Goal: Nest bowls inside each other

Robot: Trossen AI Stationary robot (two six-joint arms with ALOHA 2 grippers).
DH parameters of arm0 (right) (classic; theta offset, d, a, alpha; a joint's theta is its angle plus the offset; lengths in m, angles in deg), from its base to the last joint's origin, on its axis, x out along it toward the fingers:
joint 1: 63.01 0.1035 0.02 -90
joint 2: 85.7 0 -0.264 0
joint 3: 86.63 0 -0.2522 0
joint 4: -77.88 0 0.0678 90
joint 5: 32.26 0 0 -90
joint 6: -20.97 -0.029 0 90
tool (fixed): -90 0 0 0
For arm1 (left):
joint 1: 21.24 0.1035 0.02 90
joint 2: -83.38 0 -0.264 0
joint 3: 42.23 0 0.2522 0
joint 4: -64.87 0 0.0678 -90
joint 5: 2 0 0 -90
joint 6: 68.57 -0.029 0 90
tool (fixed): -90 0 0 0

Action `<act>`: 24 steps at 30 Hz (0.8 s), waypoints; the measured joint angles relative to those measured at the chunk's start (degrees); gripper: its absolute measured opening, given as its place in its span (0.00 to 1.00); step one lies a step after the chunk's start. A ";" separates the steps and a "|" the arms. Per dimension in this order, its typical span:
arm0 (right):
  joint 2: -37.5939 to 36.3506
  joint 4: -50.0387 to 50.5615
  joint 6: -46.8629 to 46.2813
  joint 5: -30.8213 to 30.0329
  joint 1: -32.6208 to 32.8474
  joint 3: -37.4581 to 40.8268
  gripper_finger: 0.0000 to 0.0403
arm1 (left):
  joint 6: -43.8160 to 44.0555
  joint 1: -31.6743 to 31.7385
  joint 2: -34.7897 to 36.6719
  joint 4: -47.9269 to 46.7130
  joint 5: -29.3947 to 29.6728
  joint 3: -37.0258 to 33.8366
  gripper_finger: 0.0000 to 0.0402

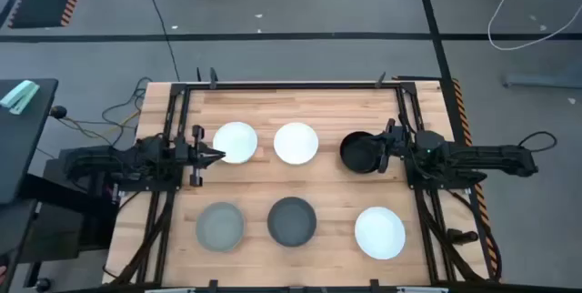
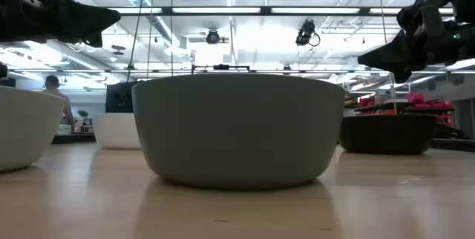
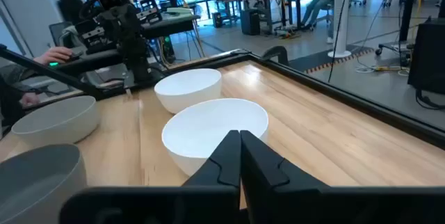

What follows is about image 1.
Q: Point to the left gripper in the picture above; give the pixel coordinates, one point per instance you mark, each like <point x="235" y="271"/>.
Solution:
<point x="196" y="154"/>

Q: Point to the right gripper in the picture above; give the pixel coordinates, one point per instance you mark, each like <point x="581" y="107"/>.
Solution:
<point x="394" y="143"/>

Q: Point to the black bowl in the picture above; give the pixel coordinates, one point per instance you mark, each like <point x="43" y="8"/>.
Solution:
<point x="357" y="154"/>

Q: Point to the light grey bowl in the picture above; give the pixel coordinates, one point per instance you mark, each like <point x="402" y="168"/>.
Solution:
<point x="220" y="227"/>

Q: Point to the large white bowl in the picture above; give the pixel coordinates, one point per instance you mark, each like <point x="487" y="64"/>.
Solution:
<point x="380" y="233"/>

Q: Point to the dark grey bowl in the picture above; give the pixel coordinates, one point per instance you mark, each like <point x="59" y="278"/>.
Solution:
<point x="292" y="221"/>

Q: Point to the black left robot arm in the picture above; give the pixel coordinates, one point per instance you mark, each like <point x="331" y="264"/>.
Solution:
<point x="118" y="158"/>

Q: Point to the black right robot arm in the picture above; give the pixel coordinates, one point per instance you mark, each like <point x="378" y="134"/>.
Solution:
<point x="482" y="156"/>

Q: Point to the black clamp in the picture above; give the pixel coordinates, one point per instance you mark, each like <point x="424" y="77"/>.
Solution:
<point x="213" y="285"/>
<point x="374" y="285"/>
<point x="380" y="80"/>
<point x="213" y="78"/>

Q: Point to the orange black striped strip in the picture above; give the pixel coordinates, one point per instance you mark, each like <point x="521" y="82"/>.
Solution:
<point x="464" y="120"/>

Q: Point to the black equipment box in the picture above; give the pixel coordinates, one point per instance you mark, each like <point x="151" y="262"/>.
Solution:
<point x="68" y="220"/>

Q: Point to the black round knob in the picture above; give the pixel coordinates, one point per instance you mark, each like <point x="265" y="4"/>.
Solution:
<point x="58" y="112"/>

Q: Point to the grey desk foot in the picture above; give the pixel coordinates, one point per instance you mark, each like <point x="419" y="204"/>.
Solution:
<point x="541" y="79"/>

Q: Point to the black side table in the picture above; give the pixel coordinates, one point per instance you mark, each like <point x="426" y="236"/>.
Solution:
<point x="20" y="147"/>

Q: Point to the mint green stapler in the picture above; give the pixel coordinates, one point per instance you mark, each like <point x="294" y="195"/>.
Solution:
<point x="19" y="96"/>

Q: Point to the black caster wheel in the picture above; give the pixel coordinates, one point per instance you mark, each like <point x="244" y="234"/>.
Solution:
<point x="43" y="285"/>

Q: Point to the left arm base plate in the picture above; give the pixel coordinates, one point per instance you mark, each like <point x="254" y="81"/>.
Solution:
<point x="150" y="186"/>

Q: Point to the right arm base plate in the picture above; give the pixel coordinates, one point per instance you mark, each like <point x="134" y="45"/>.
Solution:
<point x="436" y="183"/>

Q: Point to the black metal table frame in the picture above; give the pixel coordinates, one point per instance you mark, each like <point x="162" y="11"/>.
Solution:
<point x="295" y="86"/>

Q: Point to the black cylinder mount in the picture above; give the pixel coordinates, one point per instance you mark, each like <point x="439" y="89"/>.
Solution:
<point x="463" y="236"/>

